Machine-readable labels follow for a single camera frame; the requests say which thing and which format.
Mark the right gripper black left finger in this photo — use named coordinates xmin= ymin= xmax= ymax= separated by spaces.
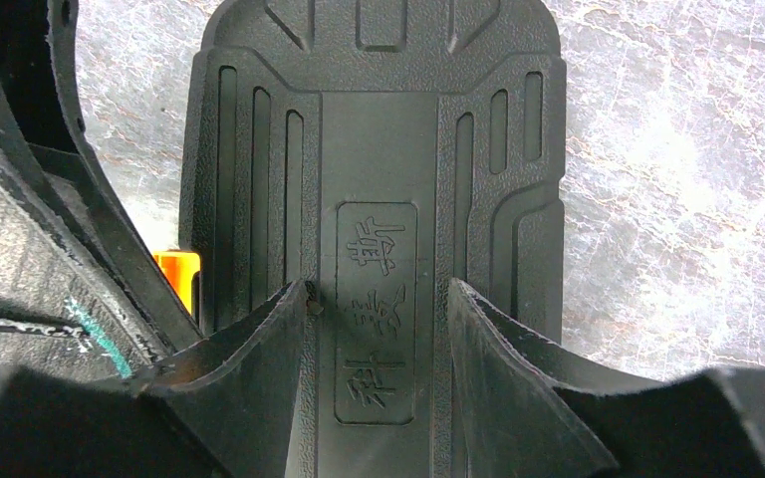
xmin=0 ymin=281 xmax=307 ymax=477

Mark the black plastic tool case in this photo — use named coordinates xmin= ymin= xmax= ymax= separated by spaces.
xmin=179 ymin=1 xmax=566 ymax=477

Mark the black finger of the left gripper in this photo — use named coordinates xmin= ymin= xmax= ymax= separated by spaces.
xmin=0 ymin=1 xmax=202 ymax=351
xmin=0 ymin=148 xmax=171 ymax=381

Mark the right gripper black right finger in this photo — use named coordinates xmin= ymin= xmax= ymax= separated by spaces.
xmin=448 ymin=279 xmax=765 ymax=477

